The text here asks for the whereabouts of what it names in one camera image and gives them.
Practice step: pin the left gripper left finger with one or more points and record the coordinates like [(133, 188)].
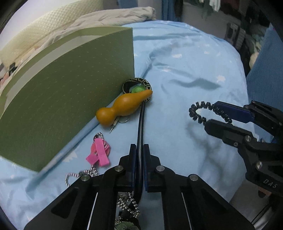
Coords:
[(91, 202)]

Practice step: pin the grey duvet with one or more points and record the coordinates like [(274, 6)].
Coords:
[(115, 17)]

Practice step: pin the green woven hat charm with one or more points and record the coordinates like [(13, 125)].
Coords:
[(138, 89)]

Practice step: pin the cream quilted headboard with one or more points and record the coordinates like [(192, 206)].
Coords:
[(33, 23)]

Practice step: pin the black patterned bangle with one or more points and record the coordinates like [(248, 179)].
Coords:
[(129, 84)]

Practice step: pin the pink ribbon keychain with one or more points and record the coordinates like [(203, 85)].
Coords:
[(99, 151)]

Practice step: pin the light blue bed sheet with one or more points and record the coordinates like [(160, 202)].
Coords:
[(183, 65)]

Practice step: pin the blue curtain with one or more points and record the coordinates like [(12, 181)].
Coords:
[(264, 81)]

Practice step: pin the orange wooden gourd pendant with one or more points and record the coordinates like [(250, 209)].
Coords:
[(124, 105)]

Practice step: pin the green cardboard box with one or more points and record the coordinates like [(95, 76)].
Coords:
[(54, 95)]

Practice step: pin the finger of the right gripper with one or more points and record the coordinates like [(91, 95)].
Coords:
[(258, 113), (230, 134)]

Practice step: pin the silver metal clasp keyring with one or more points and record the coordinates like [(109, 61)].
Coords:
[(119, 120)]

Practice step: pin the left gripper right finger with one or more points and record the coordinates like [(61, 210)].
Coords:
[(188, 202)]

